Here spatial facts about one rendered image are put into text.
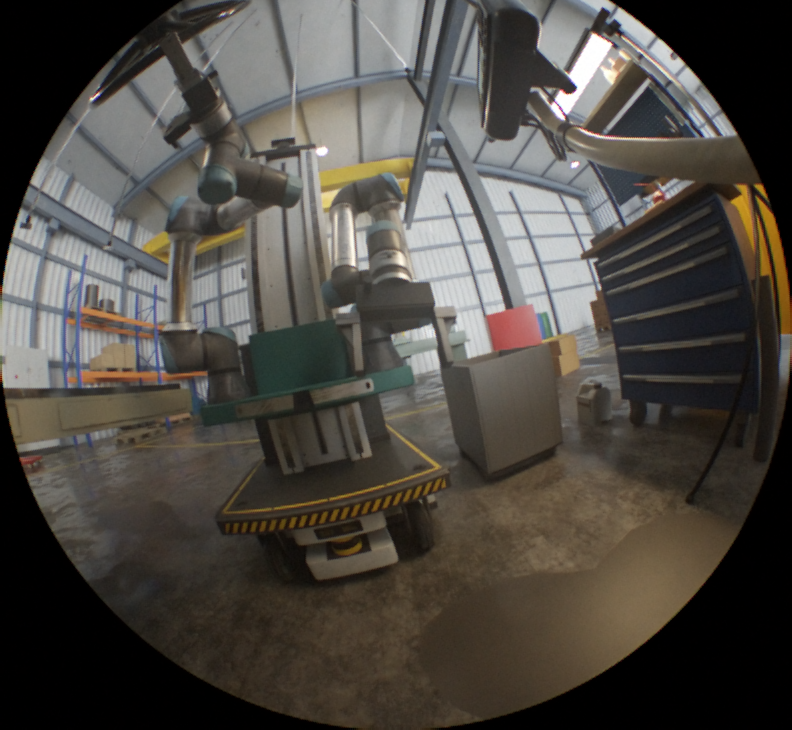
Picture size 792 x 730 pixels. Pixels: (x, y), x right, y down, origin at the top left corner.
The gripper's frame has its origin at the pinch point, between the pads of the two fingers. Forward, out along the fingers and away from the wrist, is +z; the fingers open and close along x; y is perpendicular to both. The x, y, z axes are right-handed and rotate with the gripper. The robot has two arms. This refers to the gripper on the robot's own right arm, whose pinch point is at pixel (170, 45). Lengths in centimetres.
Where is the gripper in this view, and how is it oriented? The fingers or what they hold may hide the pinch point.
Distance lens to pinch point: 53.9
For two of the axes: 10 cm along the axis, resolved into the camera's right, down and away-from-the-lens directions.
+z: 0.7, -1.2, -9.9
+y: 7.7, -6.3, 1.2
